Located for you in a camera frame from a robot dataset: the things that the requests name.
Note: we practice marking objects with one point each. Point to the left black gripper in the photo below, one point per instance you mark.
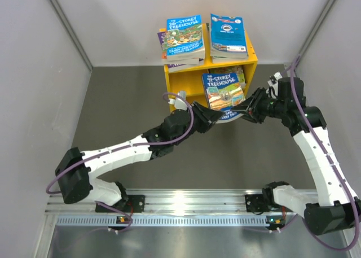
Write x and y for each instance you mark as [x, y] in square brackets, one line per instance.
[206, 116]

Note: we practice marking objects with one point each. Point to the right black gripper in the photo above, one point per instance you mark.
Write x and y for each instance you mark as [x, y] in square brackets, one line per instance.
[251, 108]

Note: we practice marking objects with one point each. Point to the blue 91-Storey Treehouse book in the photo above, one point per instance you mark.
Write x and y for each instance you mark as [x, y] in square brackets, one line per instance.
[223, 91]

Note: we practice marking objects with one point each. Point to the lime 65-Storey Treehouse book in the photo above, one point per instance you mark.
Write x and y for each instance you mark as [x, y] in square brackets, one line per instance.
[235, 69]

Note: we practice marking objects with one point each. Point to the blue back-cover book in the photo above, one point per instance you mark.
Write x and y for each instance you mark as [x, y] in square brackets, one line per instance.
[218, 20]

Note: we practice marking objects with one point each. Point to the light blue 26-Storey Treehouse book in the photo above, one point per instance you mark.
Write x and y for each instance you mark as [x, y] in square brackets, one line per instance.
[184, 38]

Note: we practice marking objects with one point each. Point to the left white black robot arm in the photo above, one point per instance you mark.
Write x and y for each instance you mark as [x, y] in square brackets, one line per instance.
[79, 172]

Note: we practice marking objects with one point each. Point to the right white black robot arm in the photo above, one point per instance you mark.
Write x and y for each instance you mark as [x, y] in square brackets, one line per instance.
[337, 203]

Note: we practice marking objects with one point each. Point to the yellow wooden shelf box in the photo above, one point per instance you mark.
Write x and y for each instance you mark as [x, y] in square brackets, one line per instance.
[190, 81]

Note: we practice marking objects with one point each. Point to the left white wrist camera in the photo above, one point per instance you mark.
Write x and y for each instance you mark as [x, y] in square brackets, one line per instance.
[180, 101]

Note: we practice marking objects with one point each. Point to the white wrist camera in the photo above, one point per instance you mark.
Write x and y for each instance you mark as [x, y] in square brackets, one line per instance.
[180, 101]
[275, 81]

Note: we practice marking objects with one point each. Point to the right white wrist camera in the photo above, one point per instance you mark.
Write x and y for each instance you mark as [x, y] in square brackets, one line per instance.
[275, 81]

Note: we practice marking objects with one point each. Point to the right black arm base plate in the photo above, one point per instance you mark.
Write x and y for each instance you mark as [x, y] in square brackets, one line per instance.
[256, 204]

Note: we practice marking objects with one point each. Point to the aluminium mounting rail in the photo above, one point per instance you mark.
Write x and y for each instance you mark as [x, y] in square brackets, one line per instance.
[170, 202]

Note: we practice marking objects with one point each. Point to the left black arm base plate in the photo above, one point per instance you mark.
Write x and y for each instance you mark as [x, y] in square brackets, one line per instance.
[127, 204]

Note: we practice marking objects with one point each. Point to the slotted grey cable duct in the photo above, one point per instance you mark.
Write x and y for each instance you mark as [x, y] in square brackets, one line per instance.
[169, 221]

